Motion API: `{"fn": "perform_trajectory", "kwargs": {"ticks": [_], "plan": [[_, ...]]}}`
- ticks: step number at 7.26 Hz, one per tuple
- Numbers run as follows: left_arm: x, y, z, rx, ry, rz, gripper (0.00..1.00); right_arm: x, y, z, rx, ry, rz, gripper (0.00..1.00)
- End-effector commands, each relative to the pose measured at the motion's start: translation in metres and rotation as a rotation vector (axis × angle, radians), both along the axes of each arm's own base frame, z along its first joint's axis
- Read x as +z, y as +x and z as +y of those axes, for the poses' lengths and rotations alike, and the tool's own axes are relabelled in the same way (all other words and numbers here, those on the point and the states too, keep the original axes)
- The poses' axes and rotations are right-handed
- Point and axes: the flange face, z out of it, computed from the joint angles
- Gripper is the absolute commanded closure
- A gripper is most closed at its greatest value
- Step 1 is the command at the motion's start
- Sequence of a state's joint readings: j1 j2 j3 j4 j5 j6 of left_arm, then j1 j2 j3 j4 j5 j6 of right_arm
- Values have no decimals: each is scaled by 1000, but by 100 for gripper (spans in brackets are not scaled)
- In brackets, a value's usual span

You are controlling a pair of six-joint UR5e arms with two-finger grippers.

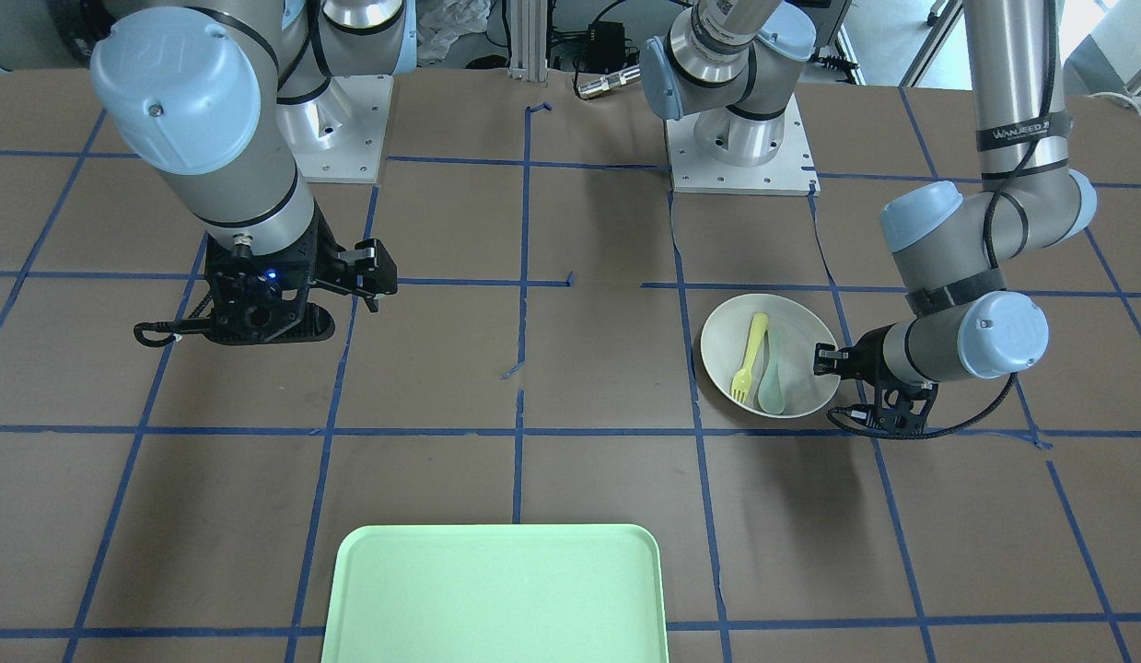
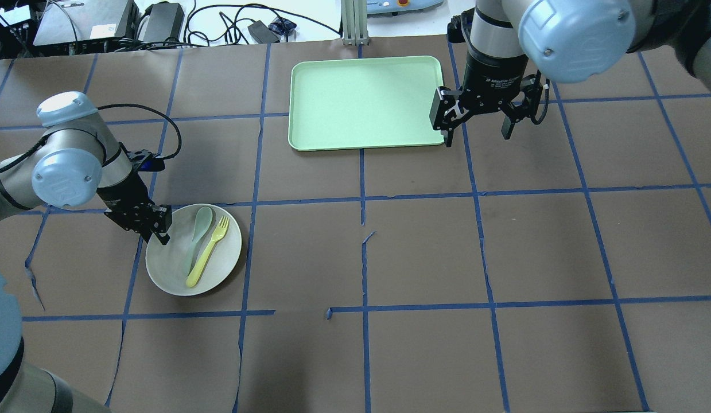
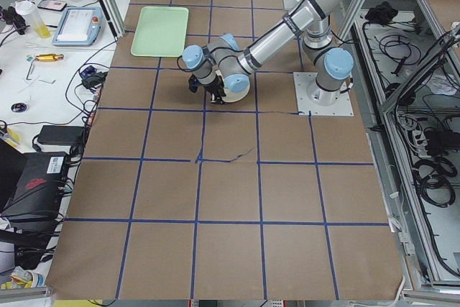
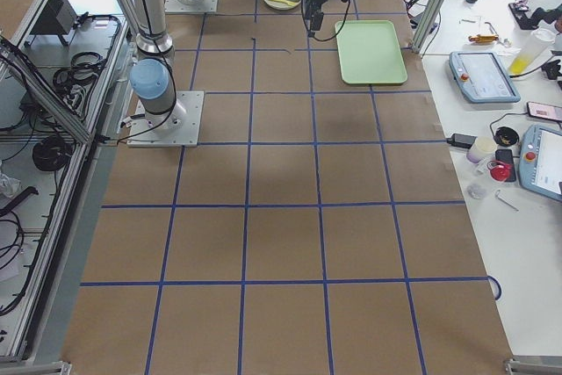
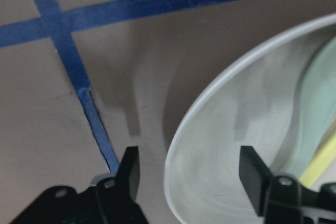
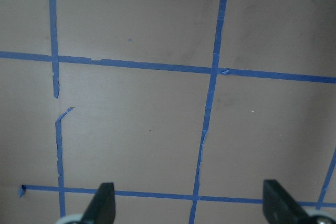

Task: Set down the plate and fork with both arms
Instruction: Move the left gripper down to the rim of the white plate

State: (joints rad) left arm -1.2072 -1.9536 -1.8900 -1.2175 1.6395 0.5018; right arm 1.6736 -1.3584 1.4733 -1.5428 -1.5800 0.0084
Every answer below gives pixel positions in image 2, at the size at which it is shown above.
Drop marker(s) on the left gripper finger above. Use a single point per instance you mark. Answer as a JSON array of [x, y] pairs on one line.
[[161, 235]]

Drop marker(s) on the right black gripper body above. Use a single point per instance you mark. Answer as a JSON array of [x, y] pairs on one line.
[[493, 77]]

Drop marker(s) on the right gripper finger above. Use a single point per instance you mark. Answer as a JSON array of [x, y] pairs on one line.
[[448, 137], [508, 126]]

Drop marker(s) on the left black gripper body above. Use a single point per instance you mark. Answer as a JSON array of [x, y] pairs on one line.
[[121, 196]]

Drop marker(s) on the cream round plate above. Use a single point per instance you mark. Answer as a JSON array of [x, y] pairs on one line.
[[163, 263]]

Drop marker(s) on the yellow plastic fork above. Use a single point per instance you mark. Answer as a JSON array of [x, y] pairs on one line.
[[218, 234]]

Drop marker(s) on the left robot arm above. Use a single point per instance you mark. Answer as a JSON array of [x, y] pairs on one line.
[[76, 159]]

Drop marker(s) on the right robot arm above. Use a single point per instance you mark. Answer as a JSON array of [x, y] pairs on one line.
[[515, 49]]

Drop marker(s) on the pale green spoon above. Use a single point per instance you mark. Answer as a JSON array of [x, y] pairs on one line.
[[203, 220]]

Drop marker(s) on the light green tray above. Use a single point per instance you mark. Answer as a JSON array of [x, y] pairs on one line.
[[363, 103]]

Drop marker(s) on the brown paper table cover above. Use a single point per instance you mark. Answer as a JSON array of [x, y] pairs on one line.
[[567, 269]]

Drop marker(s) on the black power brick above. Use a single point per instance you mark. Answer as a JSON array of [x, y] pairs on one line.
[[163, 22]]

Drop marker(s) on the grey electronics box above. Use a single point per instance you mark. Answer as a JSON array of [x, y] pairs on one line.
[[85, 22]]

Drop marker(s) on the black power adapter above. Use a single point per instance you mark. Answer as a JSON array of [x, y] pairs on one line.
[[262, 34]]

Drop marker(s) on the aluminium frame post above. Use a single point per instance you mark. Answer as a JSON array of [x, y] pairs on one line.
[[353, 18]]

